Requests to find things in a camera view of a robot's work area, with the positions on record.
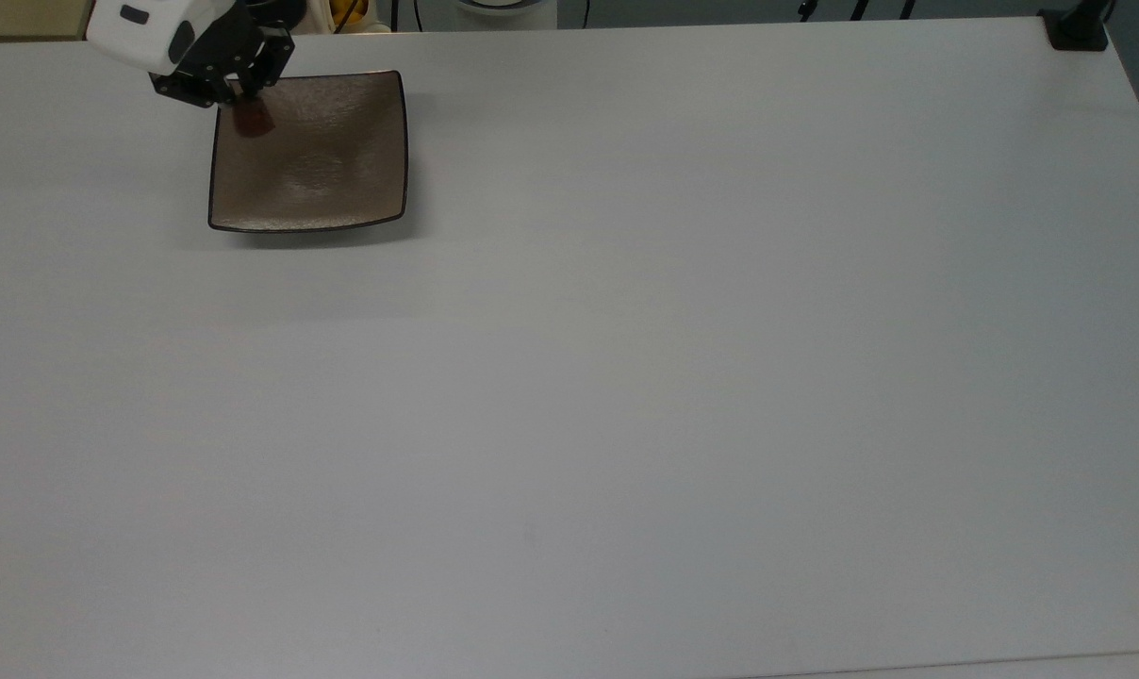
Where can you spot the square brown ceramic plate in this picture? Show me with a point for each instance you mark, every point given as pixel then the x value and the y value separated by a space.
pixel 320 165

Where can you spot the black table clamp mount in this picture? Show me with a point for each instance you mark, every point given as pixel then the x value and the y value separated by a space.
pixel 1079 28

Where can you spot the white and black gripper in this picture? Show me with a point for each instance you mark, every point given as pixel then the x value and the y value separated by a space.
pixel 145 33

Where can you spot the yellow and cream object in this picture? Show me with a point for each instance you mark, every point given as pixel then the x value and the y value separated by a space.
pixel 348 13

